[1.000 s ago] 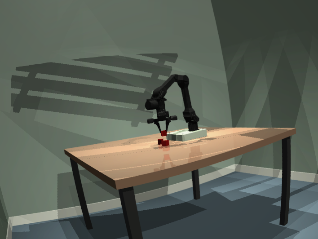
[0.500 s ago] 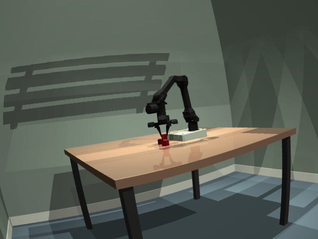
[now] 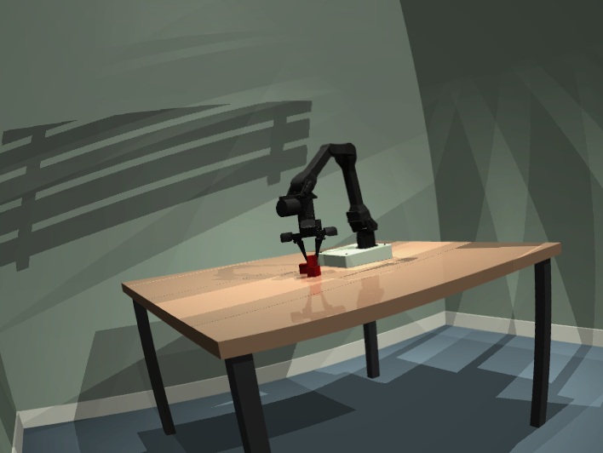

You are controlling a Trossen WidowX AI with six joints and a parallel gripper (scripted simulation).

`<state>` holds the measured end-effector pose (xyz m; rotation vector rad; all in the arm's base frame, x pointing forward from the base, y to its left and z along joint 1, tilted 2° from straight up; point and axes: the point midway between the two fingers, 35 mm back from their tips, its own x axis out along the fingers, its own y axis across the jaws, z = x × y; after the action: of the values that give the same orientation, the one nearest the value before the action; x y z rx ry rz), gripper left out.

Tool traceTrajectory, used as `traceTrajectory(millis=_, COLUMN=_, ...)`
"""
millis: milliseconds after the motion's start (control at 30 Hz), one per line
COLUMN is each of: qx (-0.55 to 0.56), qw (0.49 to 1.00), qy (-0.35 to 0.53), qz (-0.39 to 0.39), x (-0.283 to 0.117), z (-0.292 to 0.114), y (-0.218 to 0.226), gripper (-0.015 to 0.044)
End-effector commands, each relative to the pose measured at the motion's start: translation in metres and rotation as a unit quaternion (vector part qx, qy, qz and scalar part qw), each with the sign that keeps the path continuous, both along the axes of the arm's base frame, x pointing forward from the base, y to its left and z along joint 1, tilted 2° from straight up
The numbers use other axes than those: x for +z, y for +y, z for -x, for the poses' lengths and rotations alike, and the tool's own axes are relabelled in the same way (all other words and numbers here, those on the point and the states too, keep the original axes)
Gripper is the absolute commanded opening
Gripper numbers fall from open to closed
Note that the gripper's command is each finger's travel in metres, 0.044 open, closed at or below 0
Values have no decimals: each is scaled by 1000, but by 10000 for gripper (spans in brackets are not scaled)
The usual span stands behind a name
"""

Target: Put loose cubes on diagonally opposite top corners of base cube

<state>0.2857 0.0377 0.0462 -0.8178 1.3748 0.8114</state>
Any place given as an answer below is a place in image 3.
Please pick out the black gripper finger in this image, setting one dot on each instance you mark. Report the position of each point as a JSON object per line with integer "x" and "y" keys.
{"x": 318, "y": 242}
{"x": 301, "y": 246}

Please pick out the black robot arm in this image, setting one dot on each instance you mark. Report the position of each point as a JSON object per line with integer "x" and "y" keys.
{"x": 299, "y": 198}

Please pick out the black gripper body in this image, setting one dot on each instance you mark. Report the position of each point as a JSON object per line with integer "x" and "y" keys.
{"x": 288, "y": 236}

